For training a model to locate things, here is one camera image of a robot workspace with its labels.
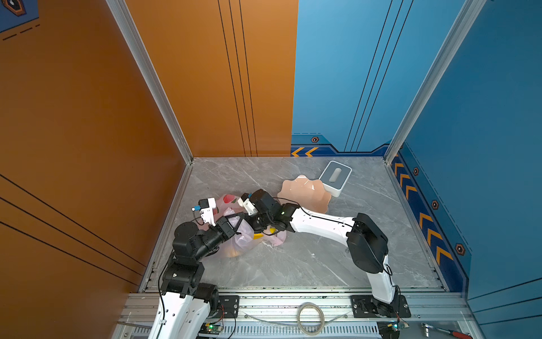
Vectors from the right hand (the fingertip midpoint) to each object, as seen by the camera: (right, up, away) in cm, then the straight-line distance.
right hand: (233, 230), depth 77 cm
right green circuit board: (+54, -32, -6) cm, 63 cm away
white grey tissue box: (+46, +19, +31) cm, 59 cm away
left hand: (+6, +8, -9) cm, 14 cm away
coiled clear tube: (+24, -29, -6) cm, 38 cm away
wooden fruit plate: (+31, +11, +25) cm, 42 cm away
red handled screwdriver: (+74, -31, -9) cm, 81 cm away
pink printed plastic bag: (+5, -3, -7) cm, 9 cm away
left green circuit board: (-7, -31, -6) cm, 33 cm away
